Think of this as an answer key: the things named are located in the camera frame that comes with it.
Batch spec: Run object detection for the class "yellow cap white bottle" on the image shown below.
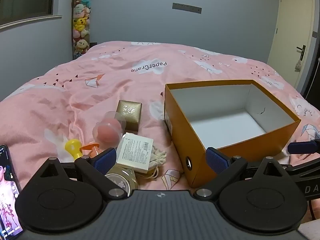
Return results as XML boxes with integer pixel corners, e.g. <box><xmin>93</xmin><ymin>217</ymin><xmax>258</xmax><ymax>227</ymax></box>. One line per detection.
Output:
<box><xmin>65</xmin><ymin>139</ymin><xmax>83</xmax><ymax>160</ymax></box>

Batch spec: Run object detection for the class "round gold compact tin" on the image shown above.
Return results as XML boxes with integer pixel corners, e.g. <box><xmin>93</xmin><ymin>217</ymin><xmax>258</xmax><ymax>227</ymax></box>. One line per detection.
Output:
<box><xmin>105</xmin><ymin>165</ymin><xmax>139</xmax><ymax>196</ymax></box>

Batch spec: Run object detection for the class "clear case pink sponge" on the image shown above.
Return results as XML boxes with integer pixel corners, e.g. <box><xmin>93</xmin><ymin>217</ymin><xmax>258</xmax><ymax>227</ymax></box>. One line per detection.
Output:
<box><xmin>92</xmin><ymin>111</ymin><xmax>126</xmax><ymax>150</ymax></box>

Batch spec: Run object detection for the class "white pouch with label card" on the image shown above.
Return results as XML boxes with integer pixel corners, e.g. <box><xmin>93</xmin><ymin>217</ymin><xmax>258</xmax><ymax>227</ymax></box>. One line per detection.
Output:
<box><xmin>116</xmin><ymin>133</ymin><xmax>167</xmax><ymax>179</ymax></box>

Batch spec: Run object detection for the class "gold square jewellery box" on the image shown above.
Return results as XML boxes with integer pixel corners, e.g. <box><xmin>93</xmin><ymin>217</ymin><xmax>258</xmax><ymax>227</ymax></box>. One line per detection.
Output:
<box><xmin>117</xmin><ymin>100</ymin><xmax>142</xmax><ymax>133</ymax></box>

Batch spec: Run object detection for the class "cream room door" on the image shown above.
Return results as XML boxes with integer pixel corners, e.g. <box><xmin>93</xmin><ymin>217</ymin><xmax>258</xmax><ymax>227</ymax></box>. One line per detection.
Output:
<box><xmin>267</xmin><ymin>0</ymin><xmax>315</xmax><ymax>88</ymax></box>

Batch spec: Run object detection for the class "orange cardboard box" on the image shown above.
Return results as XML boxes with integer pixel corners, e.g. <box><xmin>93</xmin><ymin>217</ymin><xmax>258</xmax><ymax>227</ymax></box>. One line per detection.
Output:
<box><xmin>164</xmin><ymin>80</ymin><xmax>300</xmax><ymax>188</ymax></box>

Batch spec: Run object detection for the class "pink printed bed duvet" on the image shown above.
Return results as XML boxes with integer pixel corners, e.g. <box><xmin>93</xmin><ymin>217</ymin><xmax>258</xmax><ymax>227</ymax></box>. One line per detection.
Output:
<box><xmin>1</xmin><ymin>41</ymin><xmax>319</xmax><ymax>189</ymax></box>

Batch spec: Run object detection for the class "smartphone with lit screen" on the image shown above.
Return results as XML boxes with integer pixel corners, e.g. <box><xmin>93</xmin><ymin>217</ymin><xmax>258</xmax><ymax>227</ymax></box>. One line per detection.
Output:
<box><xmin>0</xmin><ymin>145</ymin><xmax>23</xmax><ymax>239</ymax></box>

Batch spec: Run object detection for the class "hanging plush toy column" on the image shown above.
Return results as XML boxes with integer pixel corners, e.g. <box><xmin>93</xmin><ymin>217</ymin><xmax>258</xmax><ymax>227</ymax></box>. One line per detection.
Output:
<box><xmin>72</xmin><ymin>0</ymin><xmax>91</xmax><ymax>60</ymax></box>

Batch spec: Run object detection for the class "dark window with sill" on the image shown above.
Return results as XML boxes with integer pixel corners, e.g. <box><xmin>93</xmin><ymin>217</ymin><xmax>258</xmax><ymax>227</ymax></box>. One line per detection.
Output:
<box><xmin>1</xmin><ymin>0</ymin><xmax>62</xmax><ymax>31</ymax></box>

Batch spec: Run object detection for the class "grey wall switch panel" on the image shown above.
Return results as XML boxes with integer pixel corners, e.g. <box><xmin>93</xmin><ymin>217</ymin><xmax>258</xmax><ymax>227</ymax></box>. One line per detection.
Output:
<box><xmin>172</xmin><ymin>3</ymin><xmax>202</xmax><ymax>14</ymax></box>

